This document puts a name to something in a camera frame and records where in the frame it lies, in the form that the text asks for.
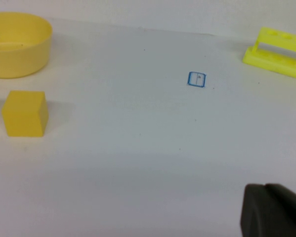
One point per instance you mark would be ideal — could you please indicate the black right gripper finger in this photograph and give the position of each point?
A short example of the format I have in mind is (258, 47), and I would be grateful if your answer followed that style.
(273, 212)

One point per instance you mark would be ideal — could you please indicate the yellow cube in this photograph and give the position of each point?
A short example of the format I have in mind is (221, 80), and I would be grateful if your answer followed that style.
(21, 117)

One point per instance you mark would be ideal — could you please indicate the yellow plastic bowl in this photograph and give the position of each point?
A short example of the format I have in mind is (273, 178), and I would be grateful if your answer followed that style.
(16, 60)

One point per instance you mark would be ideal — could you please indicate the yellow plastic tube rack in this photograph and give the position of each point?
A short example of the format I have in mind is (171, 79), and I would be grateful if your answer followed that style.
(273, 65)

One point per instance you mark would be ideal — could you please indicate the blue square table mark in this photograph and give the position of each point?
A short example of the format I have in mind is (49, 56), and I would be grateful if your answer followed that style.
(189, 79)

